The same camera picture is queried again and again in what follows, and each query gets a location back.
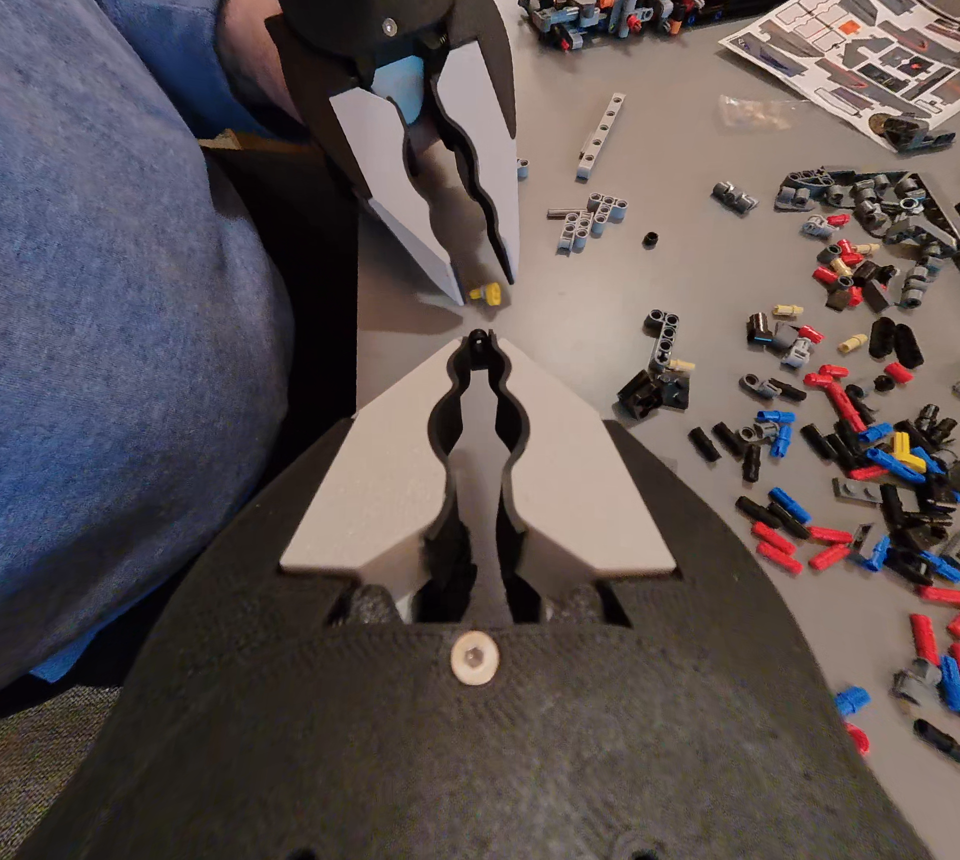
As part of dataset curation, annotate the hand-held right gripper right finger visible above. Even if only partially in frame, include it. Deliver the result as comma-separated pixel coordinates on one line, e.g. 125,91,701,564
491,335,680,624

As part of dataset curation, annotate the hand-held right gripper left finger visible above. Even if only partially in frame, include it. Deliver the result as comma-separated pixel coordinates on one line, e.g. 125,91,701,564
279,337,472,624

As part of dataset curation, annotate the dark grey lego connector block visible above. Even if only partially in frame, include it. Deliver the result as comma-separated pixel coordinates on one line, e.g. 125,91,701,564
711,180,759,215

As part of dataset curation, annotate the dark grey lego hub piece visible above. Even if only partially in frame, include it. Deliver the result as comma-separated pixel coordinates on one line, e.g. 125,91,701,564
877,115,958,153

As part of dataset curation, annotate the long light grey lego beam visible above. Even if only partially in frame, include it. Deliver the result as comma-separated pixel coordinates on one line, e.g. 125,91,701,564
575,92,628,183

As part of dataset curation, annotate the sticker sheet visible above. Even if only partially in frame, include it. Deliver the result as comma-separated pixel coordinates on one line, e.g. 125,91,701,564
717,0,960,153

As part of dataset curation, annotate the black square lego bracket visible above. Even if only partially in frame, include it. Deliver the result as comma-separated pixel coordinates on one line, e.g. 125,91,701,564
615,368,692,420

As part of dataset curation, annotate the person's left hand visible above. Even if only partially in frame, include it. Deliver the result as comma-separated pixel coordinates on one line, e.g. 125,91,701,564
216,0,305,127

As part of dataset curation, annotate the light grey lego beam assembly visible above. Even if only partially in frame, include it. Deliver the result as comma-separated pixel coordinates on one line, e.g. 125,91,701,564
546,191,630,255

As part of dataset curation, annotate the dark grey L-shaped lego beam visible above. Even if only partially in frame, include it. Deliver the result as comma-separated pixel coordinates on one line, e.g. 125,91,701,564
642,310,696,375

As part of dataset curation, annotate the pile of lego pieces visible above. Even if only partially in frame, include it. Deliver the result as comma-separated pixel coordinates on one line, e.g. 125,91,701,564
688,164,960,765

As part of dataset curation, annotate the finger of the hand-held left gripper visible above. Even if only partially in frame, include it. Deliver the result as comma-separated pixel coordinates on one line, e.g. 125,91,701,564
431,41,523,287
328,87,468,307

